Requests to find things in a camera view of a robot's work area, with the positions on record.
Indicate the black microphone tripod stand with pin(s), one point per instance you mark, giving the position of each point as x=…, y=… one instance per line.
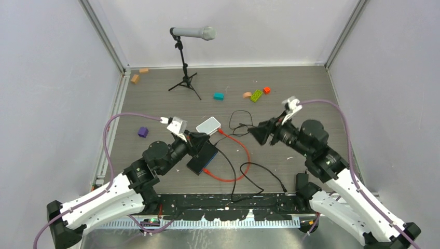
x=186, y=79

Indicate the peach toy block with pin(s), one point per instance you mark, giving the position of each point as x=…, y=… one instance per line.
x=247, y=95

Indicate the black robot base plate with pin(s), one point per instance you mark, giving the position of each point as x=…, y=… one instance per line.
x=195, y=207

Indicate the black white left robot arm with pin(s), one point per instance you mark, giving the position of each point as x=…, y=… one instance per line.
x=130, y=192

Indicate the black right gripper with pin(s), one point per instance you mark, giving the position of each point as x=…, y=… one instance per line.
x=261, y=132

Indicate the grey microphone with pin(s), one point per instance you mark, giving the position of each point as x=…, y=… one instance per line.
x=206, y=33

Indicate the teal toy block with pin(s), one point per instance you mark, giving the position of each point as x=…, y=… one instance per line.
x=218, y=96

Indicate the green lego brick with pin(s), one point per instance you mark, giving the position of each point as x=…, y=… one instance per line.
x=256, y=96

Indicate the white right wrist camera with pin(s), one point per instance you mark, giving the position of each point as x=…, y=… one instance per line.
x=292, y=106

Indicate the black power adapter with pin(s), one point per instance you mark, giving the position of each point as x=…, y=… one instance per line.
x=301, y=179

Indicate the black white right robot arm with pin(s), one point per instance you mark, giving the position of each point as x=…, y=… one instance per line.
x=364, y=217

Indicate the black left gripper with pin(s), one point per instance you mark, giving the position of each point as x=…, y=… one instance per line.
x=195, y=141

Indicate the black network switch blue ports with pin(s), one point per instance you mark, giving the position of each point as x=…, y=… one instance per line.
x=199, y=162

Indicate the white router box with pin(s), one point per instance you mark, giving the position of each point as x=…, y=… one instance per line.
x=209, y=126

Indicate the purple toy block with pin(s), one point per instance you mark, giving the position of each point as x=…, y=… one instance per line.
x=143, y=132

